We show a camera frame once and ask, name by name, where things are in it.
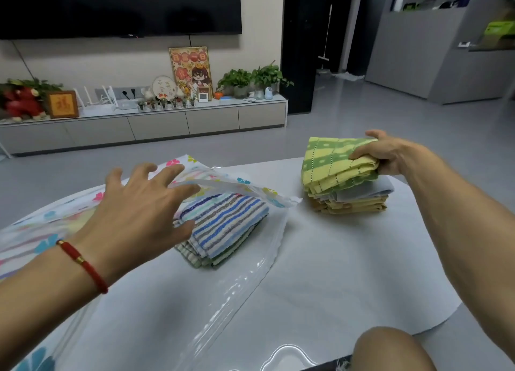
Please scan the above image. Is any black wall cable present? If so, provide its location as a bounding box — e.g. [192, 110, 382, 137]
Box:
[11, 40, 38, 82]

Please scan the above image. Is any person's right hand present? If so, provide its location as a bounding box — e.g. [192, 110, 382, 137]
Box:
[349, 129, 417, 177]

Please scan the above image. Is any row of small potted figurines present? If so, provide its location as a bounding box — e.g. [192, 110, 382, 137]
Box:
[137, 96, 198, 112]

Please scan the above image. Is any framed cartoon poster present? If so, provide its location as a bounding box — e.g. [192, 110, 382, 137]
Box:
[168, 46, 214, 98]

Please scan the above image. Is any green striped folded towel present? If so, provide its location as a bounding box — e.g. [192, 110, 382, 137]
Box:
[175, 218, 260, 269]

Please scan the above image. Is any red cord bracelet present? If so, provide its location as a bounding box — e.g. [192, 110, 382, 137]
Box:
[56, 240, 109, 295]

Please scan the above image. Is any white router with antennas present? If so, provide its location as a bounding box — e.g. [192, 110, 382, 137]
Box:
[73, 85, 121, 117]

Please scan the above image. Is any grey wall cabinet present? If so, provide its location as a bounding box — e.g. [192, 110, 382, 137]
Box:
[365, 0, 515, 105]

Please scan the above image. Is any grey wall power socket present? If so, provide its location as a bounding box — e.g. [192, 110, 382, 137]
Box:
[114, 86, 146, 100]

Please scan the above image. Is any green cardboard box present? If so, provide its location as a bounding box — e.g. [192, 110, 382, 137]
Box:
[482, 20, 515, 38]

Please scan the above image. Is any wooden framed gold picture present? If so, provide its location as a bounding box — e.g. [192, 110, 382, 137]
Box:
[47, 90, 80, 120]

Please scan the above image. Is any grey folded towel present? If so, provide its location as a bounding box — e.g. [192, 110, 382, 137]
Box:
[318, 176, 395, 203]

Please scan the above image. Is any red plush toy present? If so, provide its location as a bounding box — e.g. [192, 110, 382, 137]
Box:
[2, 86, 48, 122]

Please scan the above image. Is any green potted plant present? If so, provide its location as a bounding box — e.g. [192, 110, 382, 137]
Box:
[217, 68, 253, 99]
[251, 60, 295, 94]

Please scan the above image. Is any long grey television cabinet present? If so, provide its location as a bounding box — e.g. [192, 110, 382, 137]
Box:
[0, 94, 289, 157]

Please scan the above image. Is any blue striped folded towel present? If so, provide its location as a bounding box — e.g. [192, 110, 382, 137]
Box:
[173, 192, 270, 259]

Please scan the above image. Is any person's left forearm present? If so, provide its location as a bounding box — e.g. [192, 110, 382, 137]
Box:
[0, 242, 109, 371]

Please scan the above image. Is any person's left hand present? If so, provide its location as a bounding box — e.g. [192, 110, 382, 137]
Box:
[60, 164, 202, 287]

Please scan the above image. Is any clear floral storage bag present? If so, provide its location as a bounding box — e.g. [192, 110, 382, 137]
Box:
[0, 154, 303, 371]

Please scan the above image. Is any round embroidered fan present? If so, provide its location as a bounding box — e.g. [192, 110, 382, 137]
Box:
[151, 75, 179, 101]

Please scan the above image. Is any pile of yellow folded towels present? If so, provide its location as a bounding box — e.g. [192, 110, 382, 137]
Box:
[307, 193, 389, 216]

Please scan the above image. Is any white mop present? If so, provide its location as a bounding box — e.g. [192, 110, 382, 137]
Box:
[317, 4, 334, 62]

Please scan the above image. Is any green yellow patterned towel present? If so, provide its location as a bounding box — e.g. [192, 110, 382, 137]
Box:
[301, 136, 380, 195]

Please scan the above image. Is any black flat television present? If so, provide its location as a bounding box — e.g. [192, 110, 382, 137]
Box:
[0, 0, 243, 41]

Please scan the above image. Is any person's right forearm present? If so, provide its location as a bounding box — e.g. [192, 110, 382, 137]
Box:
[396, 145, 515, 363]

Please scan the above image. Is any person's knee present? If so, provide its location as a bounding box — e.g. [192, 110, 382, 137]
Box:
[352, 326, 437, 371]

